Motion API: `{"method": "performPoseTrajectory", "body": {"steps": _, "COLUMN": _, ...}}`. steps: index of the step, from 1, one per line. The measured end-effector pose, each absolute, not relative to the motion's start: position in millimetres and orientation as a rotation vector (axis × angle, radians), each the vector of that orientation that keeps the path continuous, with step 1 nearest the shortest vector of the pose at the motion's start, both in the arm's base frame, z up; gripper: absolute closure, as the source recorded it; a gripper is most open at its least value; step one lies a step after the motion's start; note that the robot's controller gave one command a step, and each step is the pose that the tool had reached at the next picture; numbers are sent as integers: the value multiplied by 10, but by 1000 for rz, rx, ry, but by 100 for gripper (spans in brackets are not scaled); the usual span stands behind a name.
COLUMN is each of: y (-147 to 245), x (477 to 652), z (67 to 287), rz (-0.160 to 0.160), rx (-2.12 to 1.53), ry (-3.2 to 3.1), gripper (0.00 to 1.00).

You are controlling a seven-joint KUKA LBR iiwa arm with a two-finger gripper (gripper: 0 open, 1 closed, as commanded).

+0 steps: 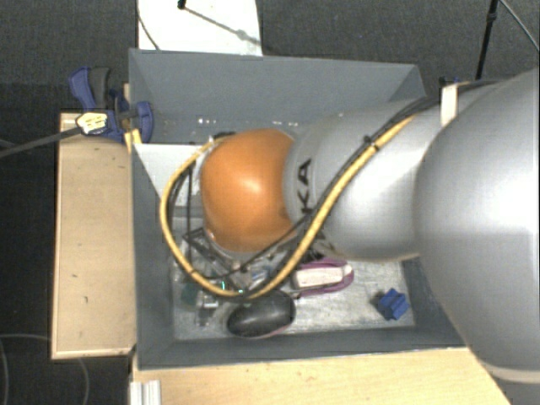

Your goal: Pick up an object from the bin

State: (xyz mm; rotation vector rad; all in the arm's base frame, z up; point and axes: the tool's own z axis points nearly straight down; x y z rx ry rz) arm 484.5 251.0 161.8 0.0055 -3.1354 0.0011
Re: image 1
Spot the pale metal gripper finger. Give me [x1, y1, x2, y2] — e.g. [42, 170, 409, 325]
[196, 294, 221, 327]

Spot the black oval object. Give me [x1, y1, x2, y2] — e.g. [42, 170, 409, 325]
[226, 289, 297, 339]

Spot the white flat packet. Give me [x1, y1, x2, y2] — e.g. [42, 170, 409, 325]
[290, 267, 343, 289]

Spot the pale wood board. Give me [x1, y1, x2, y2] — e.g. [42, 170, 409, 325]
[51, 111, 138, 360]

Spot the blue toy block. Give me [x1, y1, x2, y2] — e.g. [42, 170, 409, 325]
[376, 287, 411, 321]

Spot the grey metal bin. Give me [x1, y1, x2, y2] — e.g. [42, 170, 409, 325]
[127, 47, 466, 370]

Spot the purple ring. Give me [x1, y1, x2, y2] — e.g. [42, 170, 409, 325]
[294, 257, 355, 300]

